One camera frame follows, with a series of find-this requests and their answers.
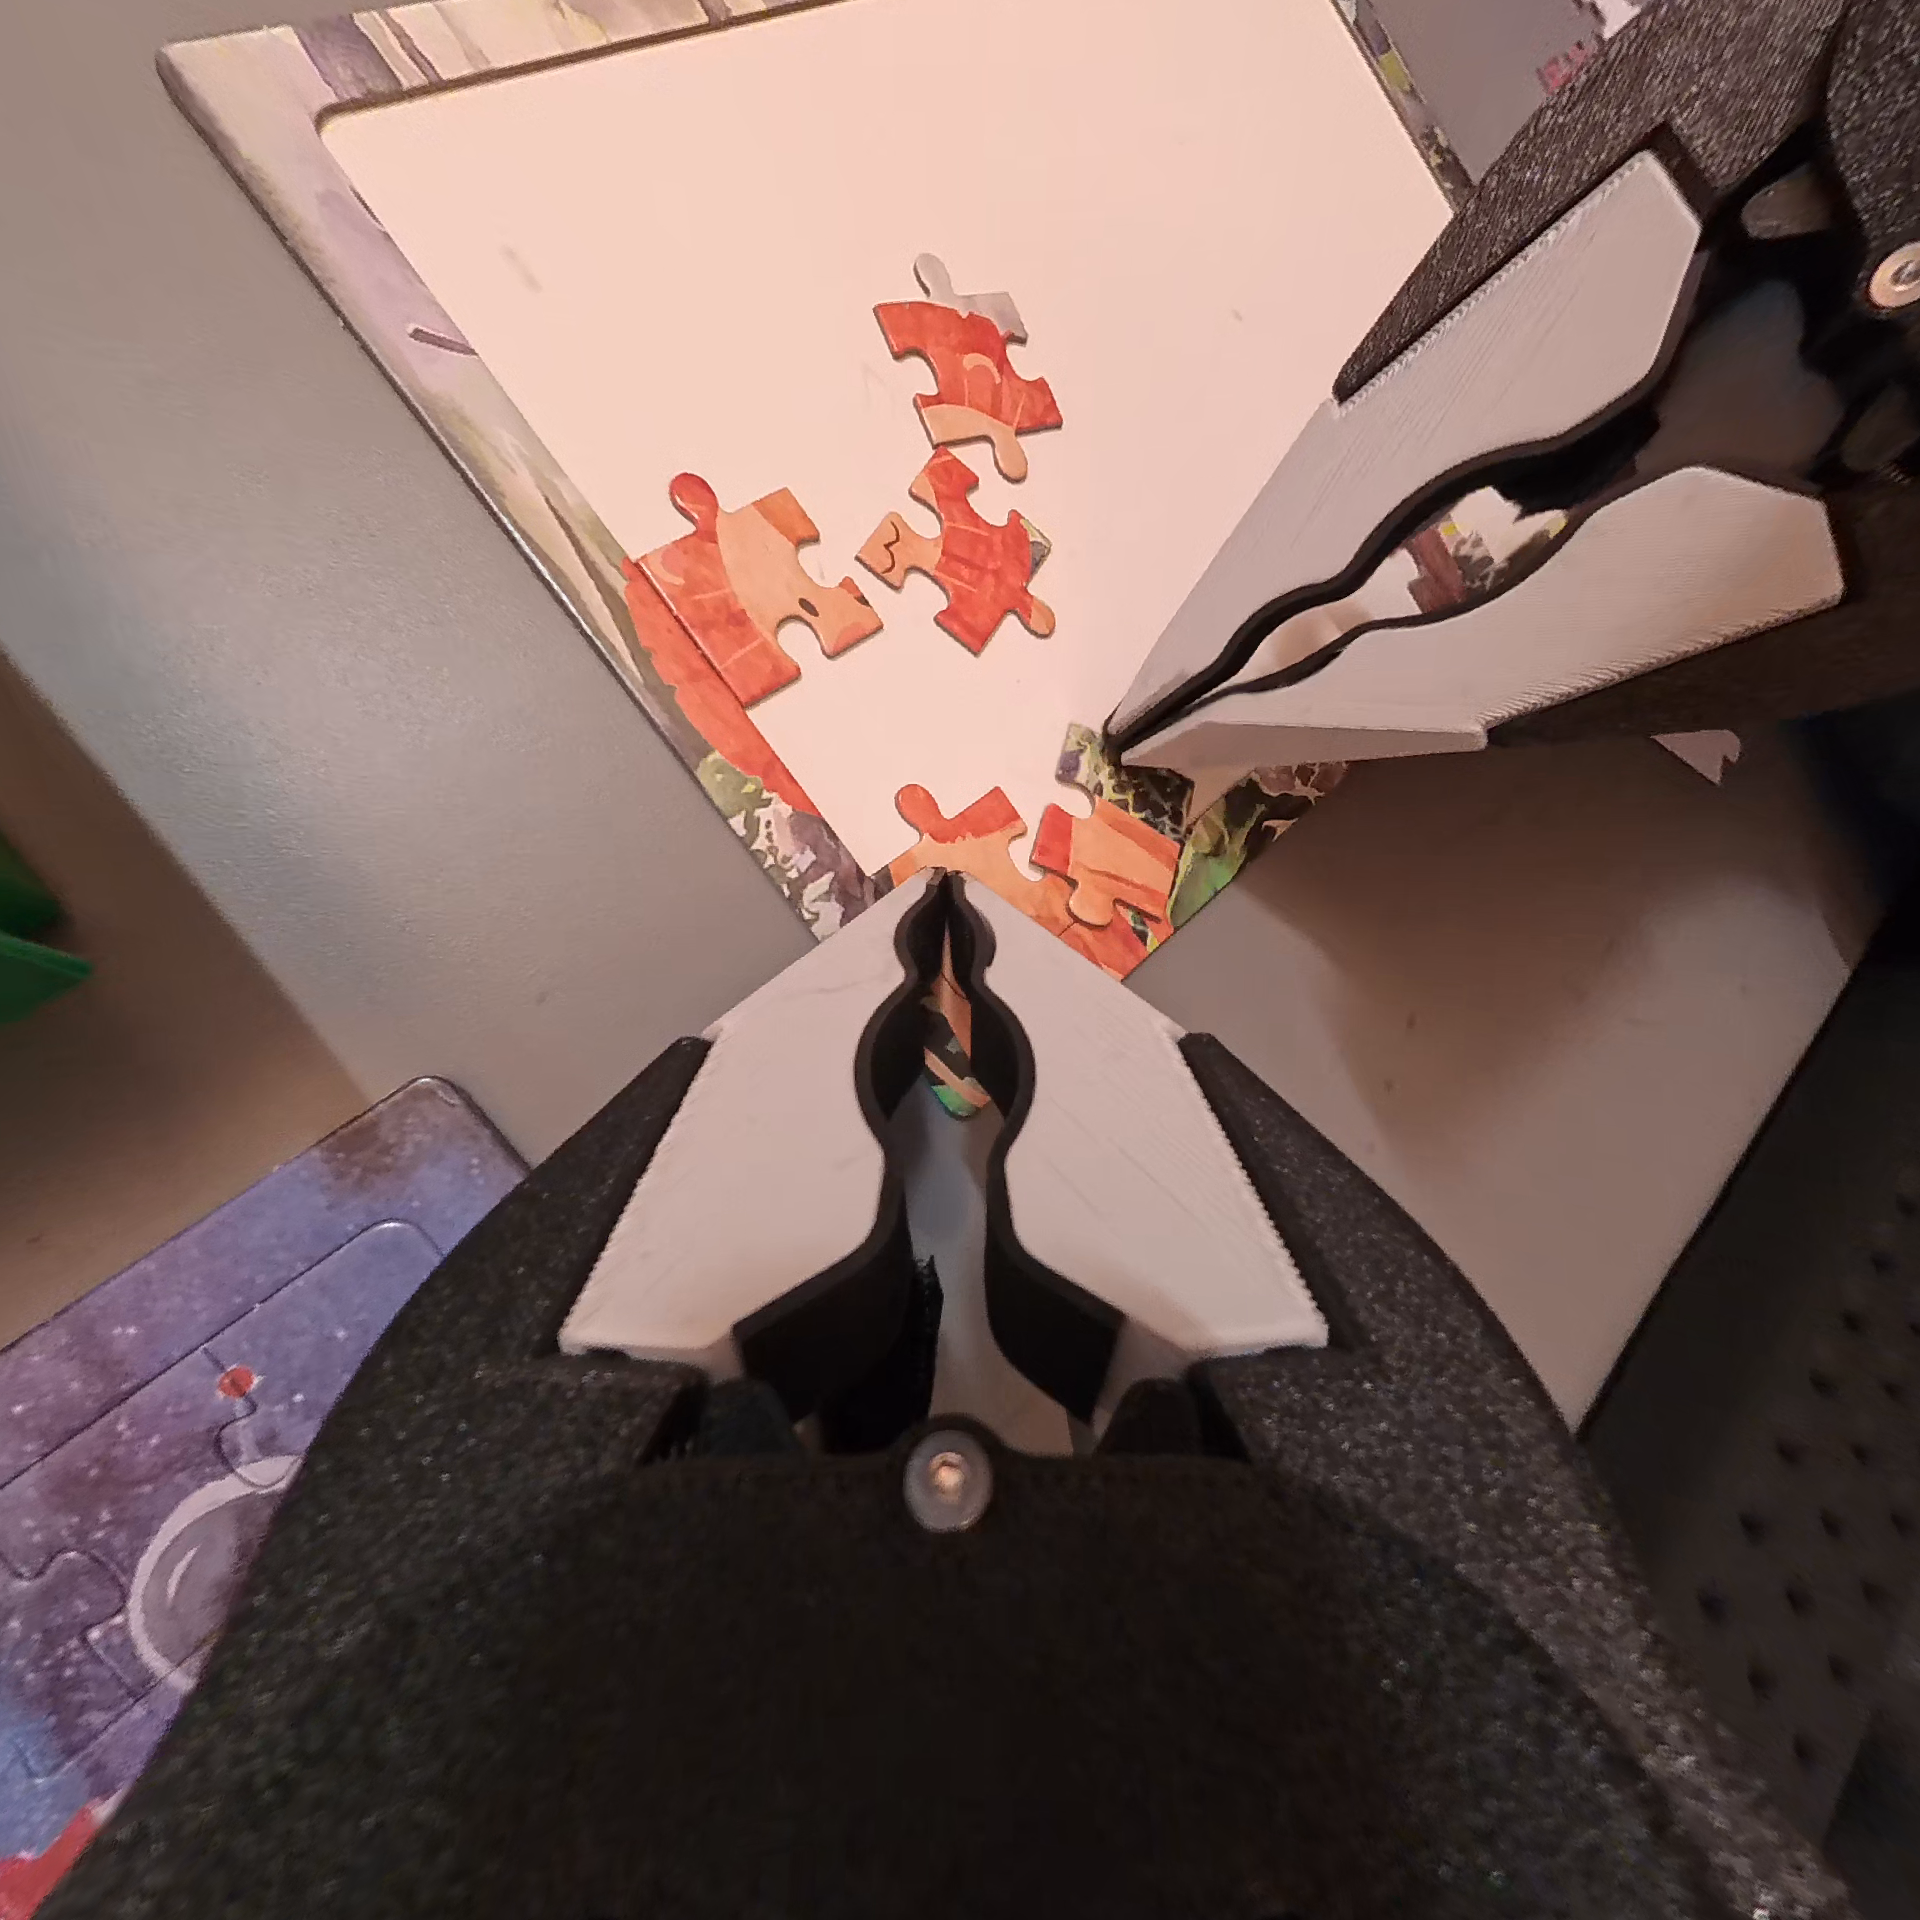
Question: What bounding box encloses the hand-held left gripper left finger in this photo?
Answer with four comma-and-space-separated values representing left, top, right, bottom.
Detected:
559, 877, 953, 1414

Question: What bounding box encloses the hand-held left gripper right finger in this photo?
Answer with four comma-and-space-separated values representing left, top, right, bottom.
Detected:
949, 877, 1331, 1420

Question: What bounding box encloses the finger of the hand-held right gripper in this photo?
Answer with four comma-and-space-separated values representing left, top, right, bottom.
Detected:
1122, 464, 1845, 771
1109, 145, 1715, 747

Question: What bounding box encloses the orange striped puzzle piece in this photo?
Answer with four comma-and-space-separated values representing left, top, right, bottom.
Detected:
1030, 797, 1189, 978

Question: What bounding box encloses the green black puzzle piece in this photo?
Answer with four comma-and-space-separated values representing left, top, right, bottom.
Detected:
1058, 723, 1200, 830

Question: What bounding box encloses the orange puzzle piece grey top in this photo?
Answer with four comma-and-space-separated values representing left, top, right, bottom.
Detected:
872, 252, 1067, 487

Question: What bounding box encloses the orange puzzle piece tan tab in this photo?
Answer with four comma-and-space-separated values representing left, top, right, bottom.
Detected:
856, 453, 1058, 656

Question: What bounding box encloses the jigsaw puzzle frame board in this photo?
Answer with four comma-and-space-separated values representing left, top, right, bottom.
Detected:
157, 0, 1481, 1099

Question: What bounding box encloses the grey desk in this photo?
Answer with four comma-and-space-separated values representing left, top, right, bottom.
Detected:
0, 0, 1920, 1445

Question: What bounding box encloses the brown puzzle piece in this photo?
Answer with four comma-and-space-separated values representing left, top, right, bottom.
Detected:
1409, 517, 1513, 616

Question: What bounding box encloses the orange puzzle piece black dot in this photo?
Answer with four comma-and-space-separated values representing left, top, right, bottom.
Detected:
630, 470, 883, 708

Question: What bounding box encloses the purple astronaut space puzzle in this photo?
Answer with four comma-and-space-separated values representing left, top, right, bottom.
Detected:
0, 1076, 526, 1920

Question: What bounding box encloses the black dotted mat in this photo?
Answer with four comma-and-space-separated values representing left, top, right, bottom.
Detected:
1573, 903, 1920, 1847

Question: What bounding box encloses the green plastic bin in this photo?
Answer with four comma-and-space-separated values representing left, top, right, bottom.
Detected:
0, 836, 95, 1028

